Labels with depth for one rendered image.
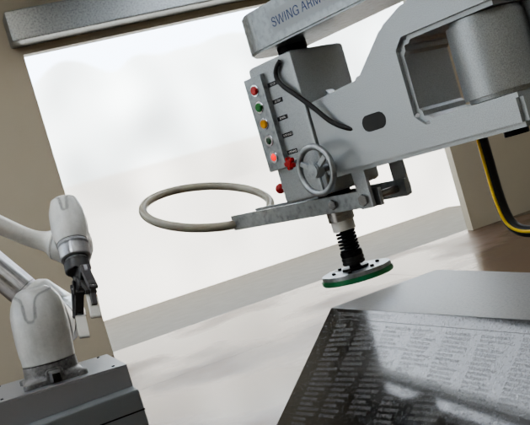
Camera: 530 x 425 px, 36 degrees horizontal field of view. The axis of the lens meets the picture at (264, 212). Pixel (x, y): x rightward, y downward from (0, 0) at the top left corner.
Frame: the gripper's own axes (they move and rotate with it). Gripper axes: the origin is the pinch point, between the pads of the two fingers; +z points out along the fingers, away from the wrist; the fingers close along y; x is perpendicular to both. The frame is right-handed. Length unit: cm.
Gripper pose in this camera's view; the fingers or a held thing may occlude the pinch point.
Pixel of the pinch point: (89, 324)
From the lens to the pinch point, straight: 237.9
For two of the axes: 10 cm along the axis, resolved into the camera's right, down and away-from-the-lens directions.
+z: 2.8, 8.5, -4.3
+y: -4.0, 5.2, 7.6
